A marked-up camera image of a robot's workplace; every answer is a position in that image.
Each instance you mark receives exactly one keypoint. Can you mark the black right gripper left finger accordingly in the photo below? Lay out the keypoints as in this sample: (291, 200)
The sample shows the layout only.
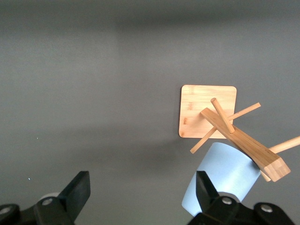
(75, 189)

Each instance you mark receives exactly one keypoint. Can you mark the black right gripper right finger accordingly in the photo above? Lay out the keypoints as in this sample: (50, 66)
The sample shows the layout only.
(206, 194)

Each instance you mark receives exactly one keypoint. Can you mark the light blue plastic cup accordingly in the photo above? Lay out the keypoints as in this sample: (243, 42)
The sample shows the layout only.
(222, 168)

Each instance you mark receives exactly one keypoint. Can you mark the bamboo mug tree stand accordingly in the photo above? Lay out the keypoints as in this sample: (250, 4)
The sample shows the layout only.
(199, 105)

